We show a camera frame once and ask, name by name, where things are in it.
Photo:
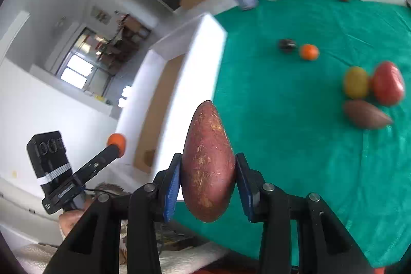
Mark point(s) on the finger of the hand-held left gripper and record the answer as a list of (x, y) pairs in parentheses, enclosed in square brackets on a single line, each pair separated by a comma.
[(96, 165)]

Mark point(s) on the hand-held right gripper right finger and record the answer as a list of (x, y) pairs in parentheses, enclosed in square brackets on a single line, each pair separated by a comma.
[(245, 193)]

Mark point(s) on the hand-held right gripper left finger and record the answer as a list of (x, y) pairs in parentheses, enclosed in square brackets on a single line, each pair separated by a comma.
[(171, 193)]

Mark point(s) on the small orange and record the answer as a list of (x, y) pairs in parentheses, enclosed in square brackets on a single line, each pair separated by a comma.
[(116, 139), (309, 52)]

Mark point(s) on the purple sweet potato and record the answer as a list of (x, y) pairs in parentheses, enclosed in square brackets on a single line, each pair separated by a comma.
[(366, 116), (208, 165)]

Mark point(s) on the white cardboard box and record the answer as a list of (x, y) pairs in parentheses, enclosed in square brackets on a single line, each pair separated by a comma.
[(199, 68)]

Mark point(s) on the yellow-green round fruit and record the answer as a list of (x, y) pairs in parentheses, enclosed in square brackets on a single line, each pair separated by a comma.
[(355, 82)]

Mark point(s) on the red apple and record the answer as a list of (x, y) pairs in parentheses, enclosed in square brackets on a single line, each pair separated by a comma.
[(388, 83)]

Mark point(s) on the person's left hand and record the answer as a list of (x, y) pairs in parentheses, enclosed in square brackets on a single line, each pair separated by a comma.
[(69, 221)]

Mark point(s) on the green tablecloth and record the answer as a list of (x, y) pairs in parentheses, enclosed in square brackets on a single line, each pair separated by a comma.
[(289, 148)]

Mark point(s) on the cream fleece garment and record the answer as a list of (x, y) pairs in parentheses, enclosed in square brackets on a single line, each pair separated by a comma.
[(192, 258)]

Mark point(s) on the dining table with chairs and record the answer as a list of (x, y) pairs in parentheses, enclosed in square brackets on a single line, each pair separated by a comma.
[(125, 39)]

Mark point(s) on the dark green round fruit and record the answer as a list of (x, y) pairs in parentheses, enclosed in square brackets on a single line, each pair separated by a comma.
[(288, 45)]

